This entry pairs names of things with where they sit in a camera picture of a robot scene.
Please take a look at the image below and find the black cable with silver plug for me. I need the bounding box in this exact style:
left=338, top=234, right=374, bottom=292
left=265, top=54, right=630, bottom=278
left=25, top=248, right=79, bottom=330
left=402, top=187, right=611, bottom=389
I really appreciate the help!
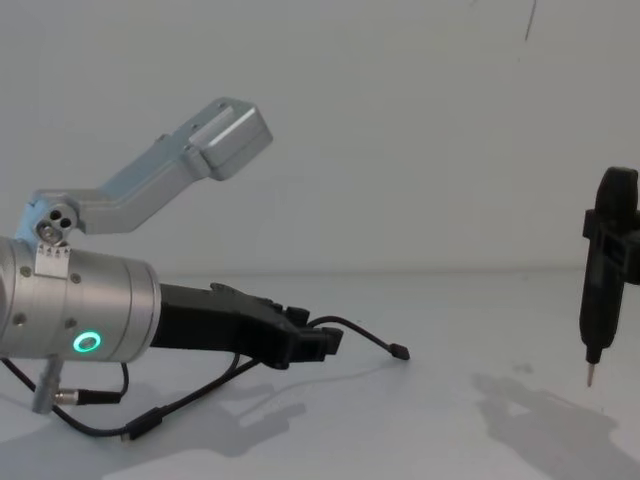
left=56, top=361, right=132, bottom=406

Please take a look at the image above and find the thin black cable, small plug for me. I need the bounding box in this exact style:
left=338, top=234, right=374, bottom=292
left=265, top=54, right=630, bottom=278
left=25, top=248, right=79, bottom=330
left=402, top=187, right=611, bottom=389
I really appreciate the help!
left=303, top=314, right=413, bottom=361

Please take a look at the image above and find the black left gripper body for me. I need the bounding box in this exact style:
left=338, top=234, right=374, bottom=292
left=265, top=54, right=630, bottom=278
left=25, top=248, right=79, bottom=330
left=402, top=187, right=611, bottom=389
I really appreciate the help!
left=148, top=281, right=304, bottom=371

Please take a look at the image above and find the black cable with flat plug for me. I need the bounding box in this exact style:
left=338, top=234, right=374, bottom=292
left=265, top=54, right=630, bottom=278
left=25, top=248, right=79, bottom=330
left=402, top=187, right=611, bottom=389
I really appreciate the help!
left=0, top=352, right=263, bottom=443

